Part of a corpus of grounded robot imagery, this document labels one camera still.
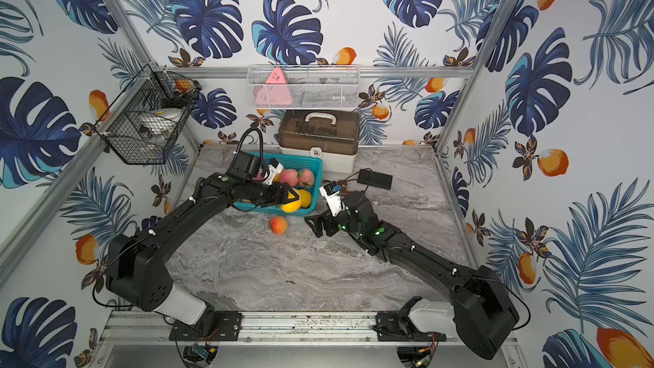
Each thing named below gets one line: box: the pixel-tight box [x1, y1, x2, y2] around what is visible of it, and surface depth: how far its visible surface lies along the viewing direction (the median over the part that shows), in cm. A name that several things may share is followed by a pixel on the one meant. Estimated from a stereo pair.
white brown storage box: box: [277, 109, 360, 174], surface depth 104 cm
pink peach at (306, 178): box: [298, 168, 316, 188], surface depth 104 cm
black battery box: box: [356, 168, 393, 190], surface depth 111 cm
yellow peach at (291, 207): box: [281, 199, 302, 213], surface depth 81 cm
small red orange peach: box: [269, 215, 288, 236], surface depth 92 cm
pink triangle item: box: [252, 67, 293, 106], surface depth 92 cm
